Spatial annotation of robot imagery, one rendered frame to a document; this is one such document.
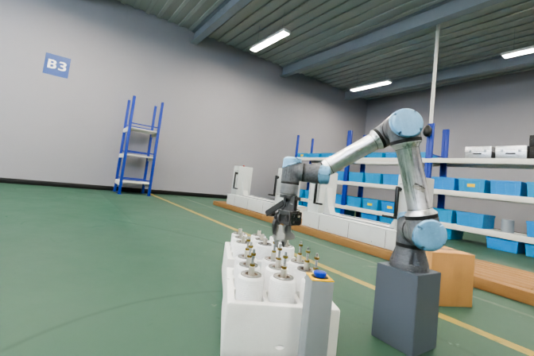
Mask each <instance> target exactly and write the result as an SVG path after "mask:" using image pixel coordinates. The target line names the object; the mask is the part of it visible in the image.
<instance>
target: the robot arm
mask: <svg viewBox="0 0 534 356"><path fill-rule="evenodd" d="M423 127H424V121H423V119H422V117H421V115H420V114H419V113H418V112H417V111H415V110H412V109H408V108H404V109H400V110H397V111H395V112H394V113H392V114H391V116H389V117H388V118H387V119H386V120H384V121H383V123H382V124H380V125H379V126H378V127H376V128H375V129H373V130H371V131H370V134H369V135H367V136H365V137H363V138H362V139H360V140H358V141H356V142H355V143H353V144H351V145H349V146H347V147H346V148H345V149H342V150H340V151H339V152H337V153H335V154H334V155H332V156H330V157H328V158H327V159H325V160H323V161H321V162H319V163H318V164H304V163H302V160H301V158H299V157H285V158H284V161H283V166H282V174H281V183H282V184H281V187H280V197H281V198H284V200H281V201H280V202H279V203H277V204H275V205H274V206H272V207H271V208H270V209H268V210H266V211H265V214H266V216H272V217H273V216H274V218H273V223H272V231H273V240H274V243H275V246H276V248H278V244H279V242H278V241H281V243H282V246H283V247H285V245H286V243H287V241H288V240H293V239H295V235H294V233H293V232H292V228H291V226H299V225H300V224H301V217H302V212H300V210H299V211H298V209H297V203H298V200H299V201H300V199H301V197H297V195H298V190H299V183H300V181H302V182H308V183H312V184H329V182H330V177H331V175H332V174H334V173H336V172H338V171H339V170H341V169H343V168H345V167H346V166H348V165H350V164H353V163H354V162H355V161H358V160H360V159H361V158H363V157H365V156H367V155H368V154H370V153H372V152H373V151H375V150H377V149H384V148H385V147H387V146H391V147H392V148H393V149H395V150H396V153H397V160H398V164H399V169H400V176H401V180H402V184H403V189H404V196H405V200H406V204H407V208H408V211H401V212H399V214H398V218H397V236H396V245H395V248H394V250H393V253H392V255H391V257H390V259H389V264H390V265H391V266H393V267H396V268H398V269H403V270H406V271H409V272H414V273H429V264H428V259H427V255H426V251H436V250H439V249H441V248H442V247H443V246H444V244H445V243H446V241H447V230H446V228H445V226H444V225H443V224H442V223H441V222H440V221H439V215H438V211H436V210H434V209H433V208H432V206H431V199H430V195H429V191H428V184H427V180H426V176H425V172H424V166H423V161H422V157H421V153H420V144H421V142H422V141H423V140H422V136H421V131H422V129H423ZM294 184H295V185H294ZM296 210H297V211H296ZM281 223H282V224H284V225H283V226H282V225H280V224H281Z"/></svg>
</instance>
